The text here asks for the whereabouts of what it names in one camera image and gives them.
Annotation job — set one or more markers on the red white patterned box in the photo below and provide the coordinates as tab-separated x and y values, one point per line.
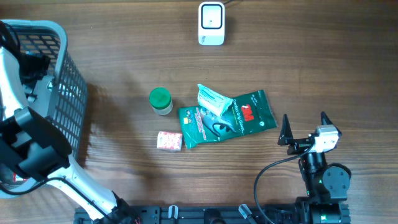
169	141

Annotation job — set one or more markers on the green 3M gloves package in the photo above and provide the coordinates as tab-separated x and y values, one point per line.
248	114

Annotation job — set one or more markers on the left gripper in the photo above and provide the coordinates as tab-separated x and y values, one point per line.
43	62

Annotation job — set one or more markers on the white teal pouch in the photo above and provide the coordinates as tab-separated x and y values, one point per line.
213	101

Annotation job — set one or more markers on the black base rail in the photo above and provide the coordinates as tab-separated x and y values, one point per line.
283	213

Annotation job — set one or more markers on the red white snack bar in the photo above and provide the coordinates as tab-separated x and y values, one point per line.
17	178

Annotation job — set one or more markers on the grey plastic shopping basket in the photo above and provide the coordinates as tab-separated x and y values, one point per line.
68	99

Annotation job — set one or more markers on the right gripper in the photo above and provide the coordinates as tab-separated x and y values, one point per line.
286	138

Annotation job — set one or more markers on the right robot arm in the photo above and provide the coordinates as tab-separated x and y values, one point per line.
327	184

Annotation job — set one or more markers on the green lid jar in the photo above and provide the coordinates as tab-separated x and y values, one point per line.
161	101

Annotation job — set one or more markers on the white barcode scanner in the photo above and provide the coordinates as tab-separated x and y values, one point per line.
211	23

